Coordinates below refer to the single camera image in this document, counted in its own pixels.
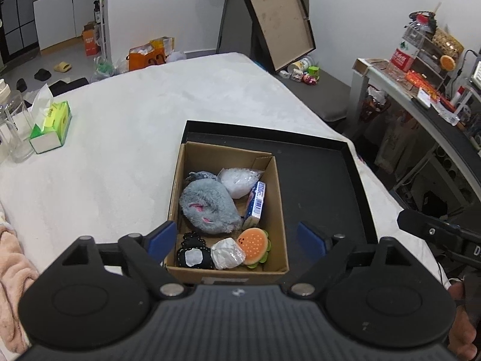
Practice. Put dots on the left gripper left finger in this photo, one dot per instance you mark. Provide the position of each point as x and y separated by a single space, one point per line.
144 256

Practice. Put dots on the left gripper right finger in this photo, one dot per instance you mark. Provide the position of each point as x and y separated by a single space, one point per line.
330 255

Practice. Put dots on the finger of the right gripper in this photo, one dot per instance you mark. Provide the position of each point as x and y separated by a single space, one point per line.
421 225

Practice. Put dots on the black lace pouch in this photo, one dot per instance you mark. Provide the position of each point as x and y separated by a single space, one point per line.
194 253

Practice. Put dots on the grey plush mouse toy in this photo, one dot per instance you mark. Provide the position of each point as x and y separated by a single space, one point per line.
207 205

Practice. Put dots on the white wad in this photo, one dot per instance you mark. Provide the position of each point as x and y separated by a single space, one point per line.
227 254

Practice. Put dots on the burger plush toy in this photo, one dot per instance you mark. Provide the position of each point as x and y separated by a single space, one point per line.
256 245

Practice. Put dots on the blue denim plush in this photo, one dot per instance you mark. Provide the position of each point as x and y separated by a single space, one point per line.
200 175

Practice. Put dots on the brown cardboard box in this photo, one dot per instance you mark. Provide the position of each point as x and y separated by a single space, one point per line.
213 158

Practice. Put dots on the blue tissue pack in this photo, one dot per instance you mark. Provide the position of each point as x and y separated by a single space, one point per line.
254 207

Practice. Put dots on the clear plastic filling bag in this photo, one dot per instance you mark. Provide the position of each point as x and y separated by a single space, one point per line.
239 181

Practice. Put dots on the person right hand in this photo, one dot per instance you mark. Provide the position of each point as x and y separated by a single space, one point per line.
462 336

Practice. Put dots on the black shallow tray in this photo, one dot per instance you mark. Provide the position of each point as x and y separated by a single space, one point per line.
319 181

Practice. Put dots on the grey desk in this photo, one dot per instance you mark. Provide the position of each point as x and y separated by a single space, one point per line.
449 137

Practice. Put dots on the pink blanket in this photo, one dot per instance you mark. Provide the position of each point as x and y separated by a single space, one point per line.
17 275

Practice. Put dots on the clear acrylic organizer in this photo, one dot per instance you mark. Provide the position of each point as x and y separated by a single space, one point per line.
434 63

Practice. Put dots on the white keyboard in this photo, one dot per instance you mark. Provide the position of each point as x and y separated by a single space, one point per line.
475 77

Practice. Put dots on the green tissue box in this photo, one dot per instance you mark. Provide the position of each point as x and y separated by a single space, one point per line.
51 120

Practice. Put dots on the plastic water bottle red label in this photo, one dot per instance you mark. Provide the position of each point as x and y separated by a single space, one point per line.
408 48

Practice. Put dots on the clear water jar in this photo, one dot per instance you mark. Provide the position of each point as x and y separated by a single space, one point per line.
16 124

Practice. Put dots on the toys pile on bench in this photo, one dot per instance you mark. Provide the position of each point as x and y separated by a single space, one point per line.
304 70

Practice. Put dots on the orange shopping bag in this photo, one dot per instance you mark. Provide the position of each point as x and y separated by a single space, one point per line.
155 52

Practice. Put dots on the yellow slipper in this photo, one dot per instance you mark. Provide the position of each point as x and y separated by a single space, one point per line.
62 67

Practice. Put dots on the orange cardboard box on floor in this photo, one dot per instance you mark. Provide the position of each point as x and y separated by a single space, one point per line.
91 39

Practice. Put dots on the white cabinet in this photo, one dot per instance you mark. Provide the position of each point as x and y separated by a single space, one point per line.
59 21

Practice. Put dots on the black lid with brown inside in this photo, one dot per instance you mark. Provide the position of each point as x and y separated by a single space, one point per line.
282 32

